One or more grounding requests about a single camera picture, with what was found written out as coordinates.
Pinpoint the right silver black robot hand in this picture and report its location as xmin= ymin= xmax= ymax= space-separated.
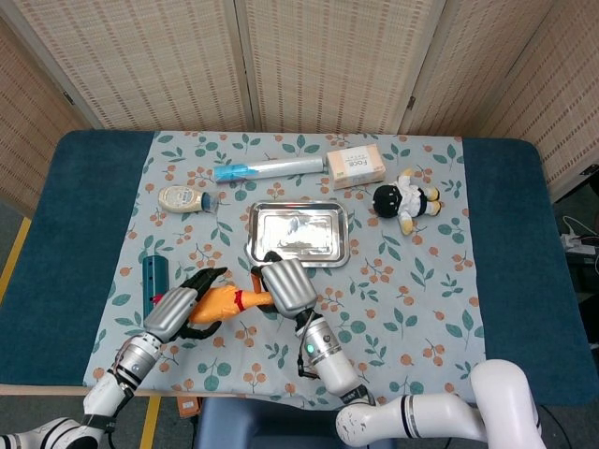
xmin=250 ymin=251 xmax=318 ymax=319

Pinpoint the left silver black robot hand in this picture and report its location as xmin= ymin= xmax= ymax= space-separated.
xmin=142 ymin=266 xmax=230 ymax=345

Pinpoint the orange rubber chicken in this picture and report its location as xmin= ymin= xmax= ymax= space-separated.
xmin=186 ymin=278 xmax=277 ymax=325

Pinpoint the rectangular metal tray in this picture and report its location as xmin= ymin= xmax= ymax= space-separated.
xmin=244 ymin=199 xmax=352 ymax=269

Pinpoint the mayonnaise squeeze bottle blue cap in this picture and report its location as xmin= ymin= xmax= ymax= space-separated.
xmin=157 ymin=185 xmax=220 ymax=215

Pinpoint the teal rectangular block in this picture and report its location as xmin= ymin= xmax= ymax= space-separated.
xmin=141 ymin=254 xmax=170 ymax=324

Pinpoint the small orange box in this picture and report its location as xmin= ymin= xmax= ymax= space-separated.
xmin=176 ymin=396 xmax=202 ymax=420

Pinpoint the black headed plush doll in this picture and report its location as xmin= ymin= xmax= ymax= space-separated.
xmin=372 ymin=167 xmax=445 ymax=236

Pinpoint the floral leaf print tablecloth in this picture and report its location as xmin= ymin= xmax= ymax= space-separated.
xmin=82 ymin=130 xmax=491 ymax=412

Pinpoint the beige tissue pack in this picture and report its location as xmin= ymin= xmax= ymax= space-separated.
xmin=325 ymin=143 xmax=387 ymax=191

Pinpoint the blue padded chair seat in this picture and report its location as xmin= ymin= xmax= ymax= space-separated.
xmin=194 ymin=397 xmax=347 ymax=449

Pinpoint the dark blue table cover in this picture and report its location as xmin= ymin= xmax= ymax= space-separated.
xmin=0 ymin=129 xmax=599 ymax=408

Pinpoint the woven folding screen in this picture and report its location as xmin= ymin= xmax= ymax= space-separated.
xmin=0 ymin=0 xmax=599 ymax=221

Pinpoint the white power strip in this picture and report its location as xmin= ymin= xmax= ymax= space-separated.
xmin=560 ymin=232 xmax=598 ymax=256

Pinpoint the black equipment box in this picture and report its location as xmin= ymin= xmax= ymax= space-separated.
xmin=565 ymin=252 xmax=599 ymax=294

